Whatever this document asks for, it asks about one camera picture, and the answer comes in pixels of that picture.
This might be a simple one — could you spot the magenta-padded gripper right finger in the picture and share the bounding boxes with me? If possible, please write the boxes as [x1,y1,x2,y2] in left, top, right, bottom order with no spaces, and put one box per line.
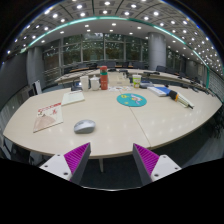
[132,142,183,187]

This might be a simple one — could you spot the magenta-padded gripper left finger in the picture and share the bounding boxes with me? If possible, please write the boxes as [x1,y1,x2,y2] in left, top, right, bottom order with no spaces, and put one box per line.
[39,142,92,186]

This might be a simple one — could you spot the silver grey computer mouse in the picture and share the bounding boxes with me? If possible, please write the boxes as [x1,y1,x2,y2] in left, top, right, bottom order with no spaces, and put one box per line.
[73,119,97,135]

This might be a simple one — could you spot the round teal printed mouse pad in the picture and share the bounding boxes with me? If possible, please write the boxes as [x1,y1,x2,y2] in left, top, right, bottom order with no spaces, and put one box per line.
[116,92,148,108]

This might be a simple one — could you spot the red printed fan magazine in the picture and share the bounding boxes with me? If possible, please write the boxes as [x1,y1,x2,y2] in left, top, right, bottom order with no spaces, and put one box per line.
[32,102,64,134]

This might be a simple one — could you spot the white paper booklet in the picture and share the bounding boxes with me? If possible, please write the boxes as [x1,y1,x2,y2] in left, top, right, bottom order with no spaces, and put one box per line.
[60,91,86,107]

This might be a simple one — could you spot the blue and white book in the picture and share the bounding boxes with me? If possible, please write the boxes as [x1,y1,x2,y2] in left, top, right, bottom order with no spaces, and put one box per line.
[147,86,172,98]

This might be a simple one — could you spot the black foam-tipped microphone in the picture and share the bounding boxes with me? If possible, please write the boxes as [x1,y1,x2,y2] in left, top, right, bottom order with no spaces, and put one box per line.
[168,89,195,110]

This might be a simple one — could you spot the black conference microphone unit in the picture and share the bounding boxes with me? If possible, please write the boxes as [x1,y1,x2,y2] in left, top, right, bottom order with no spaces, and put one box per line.
[139,81,155,89]
[70,81,82,92]

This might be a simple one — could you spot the colourful sticker sheet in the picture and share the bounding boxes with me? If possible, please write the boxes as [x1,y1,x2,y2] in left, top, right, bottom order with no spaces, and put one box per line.
[108,85,134,93]

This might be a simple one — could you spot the tall white paper cup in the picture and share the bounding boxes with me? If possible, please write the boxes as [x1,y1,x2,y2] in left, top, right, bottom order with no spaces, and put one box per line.
[79,75,90,92]

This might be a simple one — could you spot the white lidded mug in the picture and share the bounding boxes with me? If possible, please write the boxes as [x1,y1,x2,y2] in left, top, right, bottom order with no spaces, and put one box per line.
[89,75,101,91]

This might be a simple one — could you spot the green printed paper drink cup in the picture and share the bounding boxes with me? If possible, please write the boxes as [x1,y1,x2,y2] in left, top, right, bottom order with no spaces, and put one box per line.
[132,73,142,89]

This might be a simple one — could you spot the red bottle with green band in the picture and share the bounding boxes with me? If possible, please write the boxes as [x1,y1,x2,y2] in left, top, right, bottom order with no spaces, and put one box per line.
[99,65,109,91]

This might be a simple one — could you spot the dark office chairs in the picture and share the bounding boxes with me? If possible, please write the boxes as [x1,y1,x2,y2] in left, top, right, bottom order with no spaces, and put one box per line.
[68,60,203,86]

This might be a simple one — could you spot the ceiling spot lights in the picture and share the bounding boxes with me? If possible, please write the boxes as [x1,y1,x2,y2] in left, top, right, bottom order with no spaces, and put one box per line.
[6,0,223,69]

